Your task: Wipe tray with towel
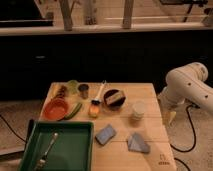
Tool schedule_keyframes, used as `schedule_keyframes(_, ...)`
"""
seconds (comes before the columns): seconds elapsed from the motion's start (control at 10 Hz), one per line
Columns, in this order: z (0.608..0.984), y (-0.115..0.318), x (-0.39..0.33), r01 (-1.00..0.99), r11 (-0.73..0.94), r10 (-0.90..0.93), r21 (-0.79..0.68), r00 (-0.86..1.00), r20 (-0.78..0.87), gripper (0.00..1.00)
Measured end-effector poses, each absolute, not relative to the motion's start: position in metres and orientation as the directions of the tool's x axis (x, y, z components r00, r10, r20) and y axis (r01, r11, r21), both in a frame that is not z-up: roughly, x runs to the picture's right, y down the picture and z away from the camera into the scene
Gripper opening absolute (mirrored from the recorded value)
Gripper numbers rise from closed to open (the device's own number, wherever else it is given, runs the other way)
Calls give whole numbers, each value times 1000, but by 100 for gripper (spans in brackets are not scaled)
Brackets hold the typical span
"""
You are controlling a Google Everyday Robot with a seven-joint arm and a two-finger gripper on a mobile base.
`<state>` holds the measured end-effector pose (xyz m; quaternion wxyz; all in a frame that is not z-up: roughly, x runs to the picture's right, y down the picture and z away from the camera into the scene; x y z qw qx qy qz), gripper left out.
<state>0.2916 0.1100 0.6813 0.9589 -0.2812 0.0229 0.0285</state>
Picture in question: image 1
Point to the yellow orange fruit toy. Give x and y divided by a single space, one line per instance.
94 111

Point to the orange bowl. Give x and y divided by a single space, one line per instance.
55 109

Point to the silver metal fork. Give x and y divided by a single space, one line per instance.
41 162

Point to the green cucumber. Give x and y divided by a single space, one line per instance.
74 111

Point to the green cup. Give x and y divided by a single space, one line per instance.
72 86

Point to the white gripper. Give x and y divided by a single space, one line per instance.
167 109

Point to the wooden block in bowl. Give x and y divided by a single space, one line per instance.
115 97

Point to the white plastic cup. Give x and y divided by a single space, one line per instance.
138 110

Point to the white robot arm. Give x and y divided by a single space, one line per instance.
185 83

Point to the green plastic tray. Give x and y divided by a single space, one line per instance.
71 151

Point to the dark bowl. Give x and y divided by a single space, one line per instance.
116 104

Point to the grey blue towel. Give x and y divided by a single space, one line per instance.
136 143

